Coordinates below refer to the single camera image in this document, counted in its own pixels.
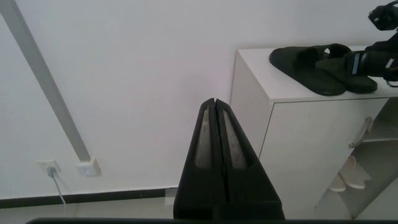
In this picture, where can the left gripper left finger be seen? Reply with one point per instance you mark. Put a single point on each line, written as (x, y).
(199, 189)

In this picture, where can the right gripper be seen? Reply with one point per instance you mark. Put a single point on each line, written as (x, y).
(374, 63)

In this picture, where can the white junction box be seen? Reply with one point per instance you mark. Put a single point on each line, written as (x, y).
(88, 168)

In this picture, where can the dark green slipper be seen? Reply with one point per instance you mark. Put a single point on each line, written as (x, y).
(298, 65)
(357, 82)

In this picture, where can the white slipper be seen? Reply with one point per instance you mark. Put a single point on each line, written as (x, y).
(337, 186)
(354, 175)

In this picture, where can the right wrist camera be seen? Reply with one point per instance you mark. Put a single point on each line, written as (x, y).
(385, 15)

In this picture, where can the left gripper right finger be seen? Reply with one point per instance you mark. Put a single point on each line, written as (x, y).
(252, 189)

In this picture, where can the white wall socket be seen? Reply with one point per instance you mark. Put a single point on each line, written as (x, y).
(46, 164)

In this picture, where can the white shoe cabinet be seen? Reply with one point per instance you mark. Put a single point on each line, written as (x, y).
(248, 93)

